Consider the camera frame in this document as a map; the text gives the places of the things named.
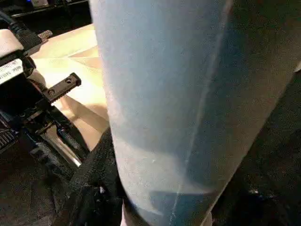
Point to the black work mat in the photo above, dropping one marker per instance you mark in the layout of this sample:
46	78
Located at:
282	141

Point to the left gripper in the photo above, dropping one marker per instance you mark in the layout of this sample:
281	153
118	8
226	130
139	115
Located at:
33	122

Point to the white plastic table top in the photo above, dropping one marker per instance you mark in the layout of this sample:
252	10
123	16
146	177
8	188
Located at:
80	61

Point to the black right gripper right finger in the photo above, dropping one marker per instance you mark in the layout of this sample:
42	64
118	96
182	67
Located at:
268	207

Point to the white plastic table leg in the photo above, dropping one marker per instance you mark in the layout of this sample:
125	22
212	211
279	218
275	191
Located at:
178	94

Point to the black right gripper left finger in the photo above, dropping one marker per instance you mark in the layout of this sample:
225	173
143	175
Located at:
94	188

